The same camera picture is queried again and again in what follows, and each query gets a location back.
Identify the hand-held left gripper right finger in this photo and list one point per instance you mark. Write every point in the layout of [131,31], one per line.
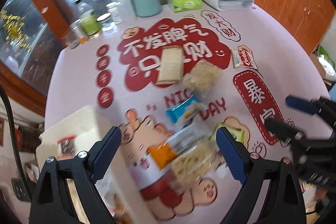
[233,158]

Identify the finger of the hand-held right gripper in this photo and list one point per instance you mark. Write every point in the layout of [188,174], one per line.
[281,129]
[299,103]

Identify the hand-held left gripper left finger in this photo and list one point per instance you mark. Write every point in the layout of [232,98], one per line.
[105,158]

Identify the white dark snack packet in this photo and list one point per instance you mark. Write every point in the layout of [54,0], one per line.
[221,170]

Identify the green snack packet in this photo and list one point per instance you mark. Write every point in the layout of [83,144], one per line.
[237,133]

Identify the red dark snack packet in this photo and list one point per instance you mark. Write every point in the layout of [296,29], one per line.
[67,145]

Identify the rice crisp cake packet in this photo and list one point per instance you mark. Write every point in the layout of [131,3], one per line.
[191,165]

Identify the white plastic storage tray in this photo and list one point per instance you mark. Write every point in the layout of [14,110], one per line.
[86,119]

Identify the orange white snack packet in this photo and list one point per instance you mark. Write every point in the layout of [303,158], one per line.
[161,154]

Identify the blue white snack packet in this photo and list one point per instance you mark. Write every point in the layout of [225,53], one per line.
[181,109]

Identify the white red snack packet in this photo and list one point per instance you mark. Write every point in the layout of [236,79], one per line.
[244,57]

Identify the round rice puff packet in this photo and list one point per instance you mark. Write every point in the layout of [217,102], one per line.
[200,75]

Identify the bread slice packet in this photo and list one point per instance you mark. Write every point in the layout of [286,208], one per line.
[169,66]

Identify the cardboard box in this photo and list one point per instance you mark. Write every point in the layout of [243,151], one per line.
[315,58]

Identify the pink printed table cover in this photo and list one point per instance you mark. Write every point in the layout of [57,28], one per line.
[262,29]

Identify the wooden floor cabinet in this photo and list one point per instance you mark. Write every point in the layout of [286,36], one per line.
[288,3]

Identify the clear glass cup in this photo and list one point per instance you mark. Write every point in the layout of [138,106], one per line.
[69,37]

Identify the small metal can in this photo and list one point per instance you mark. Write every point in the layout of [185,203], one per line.
[82,33]

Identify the glass bottle green label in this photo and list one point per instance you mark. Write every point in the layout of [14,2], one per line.
[90,23]

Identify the small glass jar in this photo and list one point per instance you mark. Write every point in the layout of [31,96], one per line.
[105,22]

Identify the white pill bottle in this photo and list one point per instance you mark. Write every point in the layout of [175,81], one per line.
[115,14]

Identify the white squeeze bottle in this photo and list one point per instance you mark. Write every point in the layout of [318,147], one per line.
[128,7]

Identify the small gold door ornament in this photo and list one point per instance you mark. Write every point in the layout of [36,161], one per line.
[13,27]

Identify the teal canister brown lid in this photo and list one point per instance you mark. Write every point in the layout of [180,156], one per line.
[145,1]

